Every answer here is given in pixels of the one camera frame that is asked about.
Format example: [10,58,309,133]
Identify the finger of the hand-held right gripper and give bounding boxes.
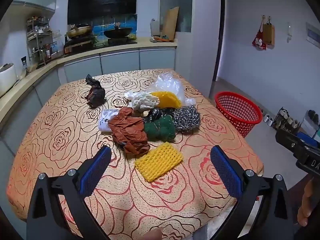
[297,131,316,143]
[275,129,302,159]

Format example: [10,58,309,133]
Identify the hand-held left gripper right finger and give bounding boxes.
[210,145,297,240]

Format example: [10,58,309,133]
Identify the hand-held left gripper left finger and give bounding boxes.
[26,145,112,240]

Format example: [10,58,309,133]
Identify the cat print plastic packet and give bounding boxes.
[98,109,120,132]

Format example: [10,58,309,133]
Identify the red plastic basket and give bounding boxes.
[214,91,263,138]

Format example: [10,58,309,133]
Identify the green scouring pad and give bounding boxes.
[143,115,176,142]

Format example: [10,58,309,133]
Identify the yellow round brush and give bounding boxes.
[150,91,182,109]

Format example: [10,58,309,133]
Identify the person's right hand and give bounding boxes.
[297,177,314,227]

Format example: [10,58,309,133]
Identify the person's left hand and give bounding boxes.
[142,227,164,240]

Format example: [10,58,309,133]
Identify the shoe rack with shoes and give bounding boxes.
[271,107,300,135]

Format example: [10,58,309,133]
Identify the rose pattern tablecloth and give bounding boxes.
[6,69,264,240]

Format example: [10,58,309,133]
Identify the orange-brown crumpled plastic bag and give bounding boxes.
[108,107,150,158]

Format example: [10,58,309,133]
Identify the light yellow foam net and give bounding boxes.
[134,142,184,182]

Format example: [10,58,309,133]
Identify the silver steel wool scrubber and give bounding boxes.
[172,106,201,132]

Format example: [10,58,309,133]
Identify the dark brown crumpled bag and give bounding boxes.
[85,74,107,108]

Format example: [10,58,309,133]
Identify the black plastic bag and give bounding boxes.
[142,108,175,124]

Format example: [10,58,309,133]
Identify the red hanging cloth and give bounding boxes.
[252,21,267,51]

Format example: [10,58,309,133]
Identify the clear plastic bag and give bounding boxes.
[146,71,197,108]

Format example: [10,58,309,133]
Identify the brown hanging paper bag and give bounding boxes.
[262,20,275,45]

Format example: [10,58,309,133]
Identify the grey kitchen counter cabinets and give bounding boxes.
[0,37,178,233]

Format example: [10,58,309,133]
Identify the black gas stove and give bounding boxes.
[64,36,138,54]

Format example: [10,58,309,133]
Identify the white rice cooker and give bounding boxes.
[0,63,18,98]

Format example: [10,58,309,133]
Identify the black wok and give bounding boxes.
[103,22,133,39]

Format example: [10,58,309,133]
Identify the brass frying pan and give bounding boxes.
[66,24,93,39]

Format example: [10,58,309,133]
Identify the metal spice rack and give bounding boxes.
[26,16,58,65]

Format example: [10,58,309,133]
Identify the white plastic jug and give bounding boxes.
[150,19,160,37]

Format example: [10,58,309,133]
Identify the wooden cutting board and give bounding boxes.
[162,6,180,40]

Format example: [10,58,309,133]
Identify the black range hood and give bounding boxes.
[67,0,138,25]

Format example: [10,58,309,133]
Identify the frosted glass panel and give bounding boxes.
[160,0,193,33]

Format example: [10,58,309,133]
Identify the wall panel box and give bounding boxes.
[306,22,320,49]

